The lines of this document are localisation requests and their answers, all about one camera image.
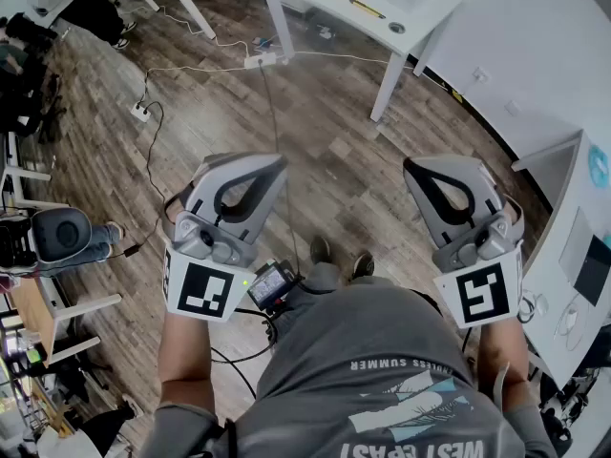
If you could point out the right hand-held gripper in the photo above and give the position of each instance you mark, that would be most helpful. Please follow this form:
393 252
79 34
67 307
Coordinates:
482 294

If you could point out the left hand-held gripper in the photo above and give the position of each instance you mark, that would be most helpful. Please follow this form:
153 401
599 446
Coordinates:
200 289

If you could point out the yellow black utility knife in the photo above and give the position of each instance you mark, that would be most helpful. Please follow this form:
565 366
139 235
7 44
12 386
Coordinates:
365 7

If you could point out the person's right forearm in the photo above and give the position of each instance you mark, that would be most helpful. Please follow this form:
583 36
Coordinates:
501 351

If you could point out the person's left forearm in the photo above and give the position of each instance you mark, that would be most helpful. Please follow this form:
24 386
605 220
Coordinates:
183 360

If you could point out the yellow black hazard tape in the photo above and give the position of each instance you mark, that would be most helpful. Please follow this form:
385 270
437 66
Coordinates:
457 96

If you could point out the person's left shoe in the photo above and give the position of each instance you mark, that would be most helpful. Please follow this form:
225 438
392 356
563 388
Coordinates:
321 248

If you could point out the person's shoe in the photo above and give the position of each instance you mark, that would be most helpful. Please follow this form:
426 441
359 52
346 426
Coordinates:
321 248
364 265

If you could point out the person's right shoe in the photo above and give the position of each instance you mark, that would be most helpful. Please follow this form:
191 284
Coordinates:
364 265

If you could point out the black power adapter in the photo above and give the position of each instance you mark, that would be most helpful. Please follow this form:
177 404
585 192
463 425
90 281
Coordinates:
131 250

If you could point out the small white power strip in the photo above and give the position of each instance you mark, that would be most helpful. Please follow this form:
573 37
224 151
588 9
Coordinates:
141 112

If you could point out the white cluttered desk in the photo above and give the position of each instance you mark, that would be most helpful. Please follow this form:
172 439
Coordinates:
573 184

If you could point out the person's grey trousers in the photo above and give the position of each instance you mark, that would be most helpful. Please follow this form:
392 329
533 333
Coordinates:
324 279

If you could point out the long white power strip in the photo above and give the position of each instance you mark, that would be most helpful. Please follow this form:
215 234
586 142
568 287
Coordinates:
260 60

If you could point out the grey flat pad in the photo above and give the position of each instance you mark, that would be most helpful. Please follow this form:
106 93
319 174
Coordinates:
575 241

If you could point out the long white desk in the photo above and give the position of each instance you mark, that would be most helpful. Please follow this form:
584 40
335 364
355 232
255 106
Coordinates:
432 46

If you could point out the white round charger puck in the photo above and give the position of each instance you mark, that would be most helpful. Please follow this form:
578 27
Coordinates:
541 304

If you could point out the cyan round sticker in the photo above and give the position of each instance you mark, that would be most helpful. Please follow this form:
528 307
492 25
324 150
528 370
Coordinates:
598 166

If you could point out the blue charger plug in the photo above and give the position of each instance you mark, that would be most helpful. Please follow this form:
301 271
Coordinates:
263 42

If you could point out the black flat pad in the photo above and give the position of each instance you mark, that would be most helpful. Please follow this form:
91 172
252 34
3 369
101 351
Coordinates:
594 270

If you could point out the grey round desk grommet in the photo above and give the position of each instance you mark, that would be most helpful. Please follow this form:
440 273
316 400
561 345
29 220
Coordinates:
396 27

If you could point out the person's grey printed t-shirt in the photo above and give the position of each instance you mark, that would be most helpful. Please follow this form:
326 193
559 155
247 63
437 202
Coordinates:
358 341

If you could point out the pale blue desk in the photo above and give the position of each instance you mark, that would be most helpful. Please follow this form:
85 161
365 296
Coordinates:
191 10

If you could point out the black office chair base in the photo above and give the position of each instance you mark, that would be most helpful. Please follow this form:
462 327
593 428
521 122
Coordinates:
568 403

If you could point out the white wall socket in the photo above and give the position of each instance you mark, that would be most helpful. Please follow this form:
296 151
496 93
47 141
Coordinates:
481 75
512 108

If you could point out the white stool frame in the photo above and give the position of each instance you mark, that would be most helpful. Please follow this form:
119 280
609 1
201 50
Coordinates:
19 174

